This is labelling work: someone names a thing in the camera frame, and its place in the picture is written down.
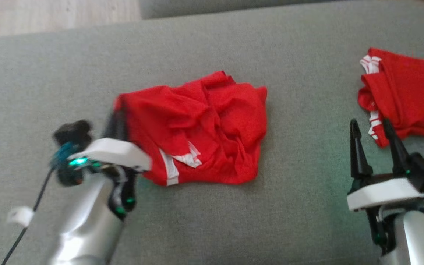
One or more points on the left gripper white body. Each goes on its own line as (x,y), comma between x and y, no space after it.
(118,152)

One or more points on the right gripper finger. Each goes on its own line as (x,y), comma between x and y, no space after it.
(396,151)
(358,154)

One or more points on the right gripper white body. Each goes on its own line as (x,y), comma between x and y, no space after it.
(381,193)

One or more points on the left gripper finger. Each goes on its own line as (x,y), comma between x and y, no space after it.
(115,127)

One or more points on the red jersey with number print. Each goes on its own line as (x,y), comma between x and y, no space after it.
(410,95)

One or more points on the plain red sports garment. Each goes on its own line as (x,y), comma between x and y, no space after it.
(204,129)

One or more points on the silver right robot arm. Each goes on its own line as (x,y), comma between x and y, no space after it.
(414,239)

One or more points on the large grey sofa seat cushion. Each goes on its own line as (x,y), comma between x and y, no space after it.
(212,221)

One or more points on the grey sofa back cushion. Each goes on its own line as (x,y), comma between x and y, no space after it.
(215,7)

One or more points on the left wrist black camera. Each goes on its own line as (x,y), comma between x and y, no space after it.
(73,134)

